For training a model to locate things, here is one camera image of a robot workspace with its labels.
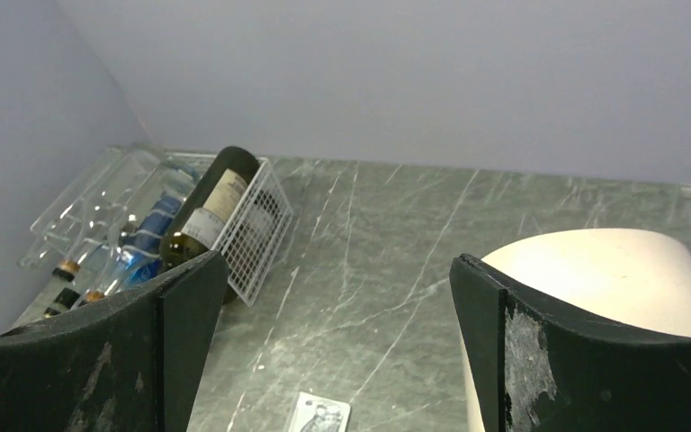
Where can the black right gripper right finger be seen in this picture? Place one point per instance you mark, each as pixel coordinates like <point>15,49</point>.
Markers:
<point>538,363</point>

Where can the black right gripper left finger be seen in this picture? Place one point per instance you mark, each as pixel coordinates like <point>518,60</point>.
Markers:
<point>132,361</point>

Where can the dark green labelled wine bottle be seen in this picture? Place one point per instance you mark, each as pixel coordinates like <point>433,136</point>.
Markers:
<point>206,211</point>

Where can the blue wine bottle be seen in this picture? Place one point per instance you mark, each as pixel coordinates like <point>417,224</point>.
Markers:
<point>134,240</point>

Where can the cream cylindrical drum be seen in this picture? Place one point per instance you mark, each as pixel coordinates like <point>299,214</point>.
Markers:
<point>637,277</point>

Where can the printed card package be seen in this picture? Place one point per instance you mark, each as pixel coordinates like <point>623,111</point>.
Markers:
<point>312,413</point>

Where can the white wire wine rack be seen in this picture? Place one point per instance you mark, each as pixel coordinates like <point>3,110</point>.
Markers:
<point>248,242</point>

